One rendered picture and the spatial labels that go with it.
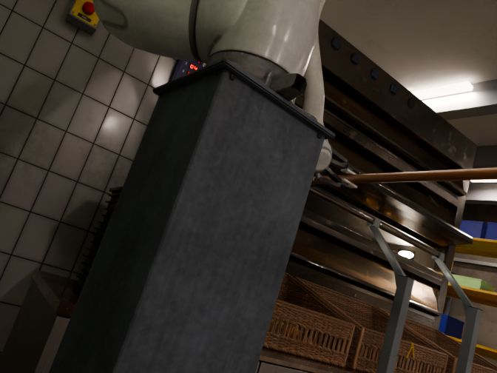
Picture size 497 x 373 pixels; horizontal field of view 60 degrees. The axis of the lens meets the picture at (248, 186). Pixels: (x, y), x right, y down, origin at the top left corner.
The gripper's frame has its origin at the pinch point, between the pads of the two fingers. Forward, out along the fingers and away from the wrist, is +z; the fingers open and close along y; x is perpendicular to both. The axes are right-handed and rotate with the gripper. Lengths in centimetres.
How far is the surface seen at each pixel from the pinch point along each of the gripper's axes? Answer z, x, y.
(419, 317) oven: 134, -53, 31
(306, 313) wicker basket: 2.2, -4.7, 47.6
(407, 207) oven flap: 84, -40, -20
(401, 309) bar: 36, 6, 36
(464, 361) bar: 83, 5, 46
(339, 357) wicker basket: 22, -4, 58
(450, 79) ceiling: 274, -174, -245
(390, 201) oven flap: 73, -43, -20
